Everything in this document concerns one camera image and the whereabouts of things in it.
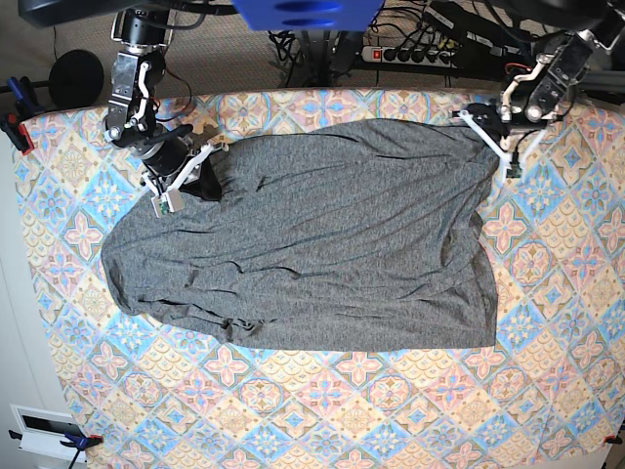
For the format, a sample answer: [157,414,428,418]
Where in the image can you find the clamp bottom right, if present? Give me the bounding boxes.
[604,435,623,446]

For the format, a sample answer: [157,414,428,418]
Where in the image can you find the white wall outlet box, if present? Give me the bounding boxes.
[10,404,82,462]

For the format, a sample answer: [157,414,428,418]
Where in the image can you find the patterned tablecloth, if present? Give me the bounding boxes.
[13,104,624,468]

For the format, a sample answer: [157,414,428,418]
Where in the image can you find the red black clamp left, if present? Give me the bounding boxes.
[1,76,38,155]

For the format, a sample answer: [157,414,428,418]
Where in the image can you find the white power strip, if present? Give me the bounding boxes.
[360,46,454,68]

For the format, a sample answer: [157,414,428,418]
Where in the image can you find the grey t-shirt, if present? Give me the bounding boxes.
[101,119,498,352]

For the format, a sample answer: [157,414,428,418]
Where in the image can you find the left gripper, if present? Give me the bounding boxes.
[454,103,548,182]

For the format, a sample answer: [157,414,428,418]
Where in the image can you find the blue clamp bottom left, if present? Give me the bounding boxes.
[8,430,104,453]

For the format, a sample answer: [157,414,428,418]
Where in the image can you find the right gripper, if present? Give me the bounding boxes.
[137,124,229,216]

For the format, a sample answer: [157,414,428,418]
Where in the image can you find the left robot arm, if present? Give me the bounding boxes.
[451,22,624,185]

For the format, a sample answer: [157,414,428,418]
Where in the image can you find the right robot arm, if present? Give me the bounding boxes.
[104,6,226,217]

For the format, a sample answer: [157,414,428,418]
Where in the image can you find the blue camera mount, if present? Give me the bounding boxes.
[231,0,384,32]

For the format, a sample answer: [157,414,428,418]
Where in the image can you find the black round stool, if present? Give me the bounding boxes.
[48,50,104,110]

